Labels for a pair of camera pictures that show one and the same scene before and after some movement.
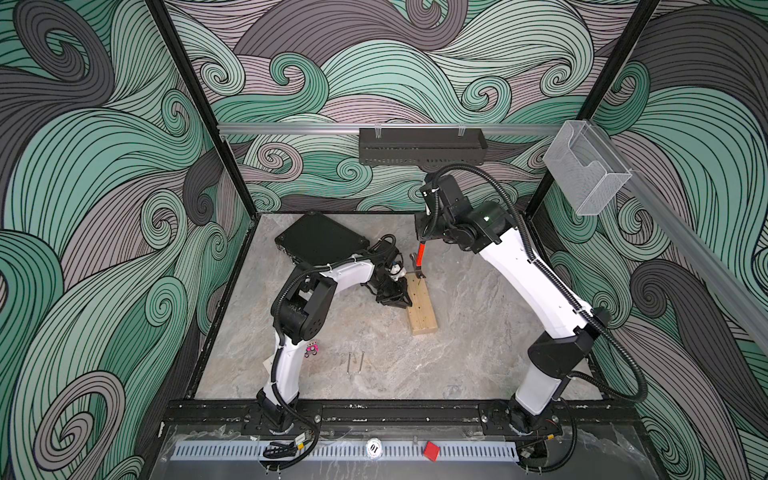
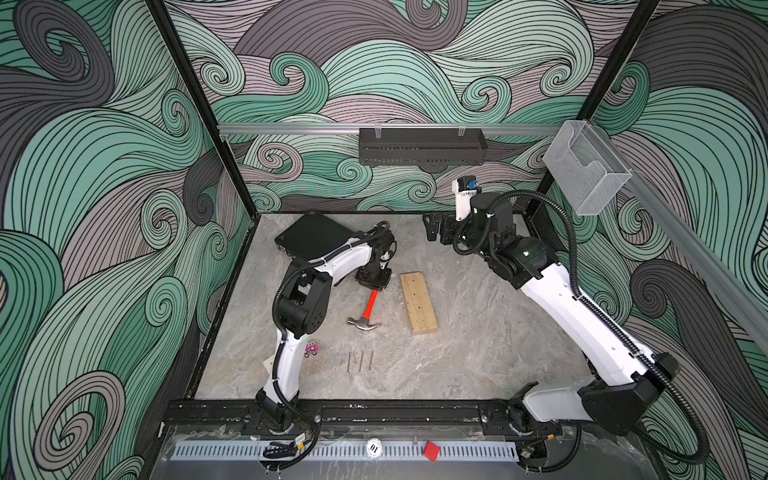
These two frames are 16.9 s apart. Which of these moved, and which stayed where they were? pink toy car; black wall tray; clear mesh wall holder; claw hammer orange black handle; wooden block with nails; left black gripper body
Moved: left black gripper body; claw hammer orange black handle
Stayed: clear mesh wall holder; pink toy car; wooden block with nails; black wall tray
